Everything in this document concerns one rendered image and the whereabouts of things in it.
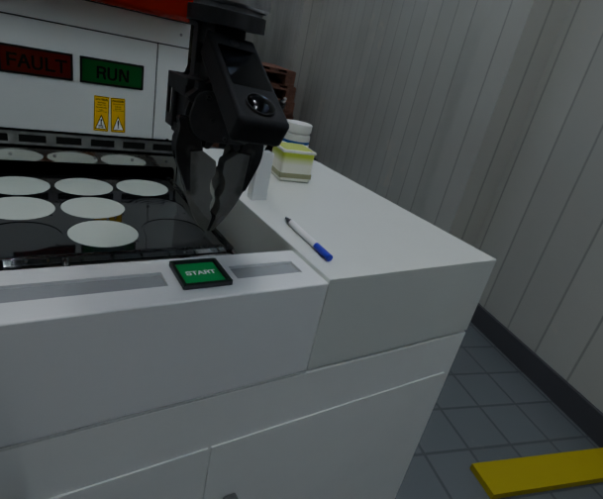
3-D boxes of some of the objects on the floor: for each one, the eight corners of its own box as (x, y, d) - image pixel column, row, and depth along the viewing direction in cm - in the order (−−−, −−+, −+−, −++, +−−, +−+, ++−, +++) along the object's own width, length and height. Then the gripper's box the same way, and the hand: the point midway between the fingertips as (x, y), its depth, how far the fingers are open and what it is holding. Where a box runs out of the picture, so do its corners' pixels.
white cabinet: (-104, 521, 105) (-191, 207, 72) (251, 415, 157) (294, 205, 125) (-191, 954, 58) (-557, 617, 25) (358, 598, 110) (473, 337, 77)
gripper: (249, 20, 46) (224, 208, 54) (162, -2, 41) (150, 208, 49) (288, 25, 39) (252, 237, 48) (191, -1, 34) (171, 241, 43)
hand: (211, 222), depth 46 cm, fingers closed
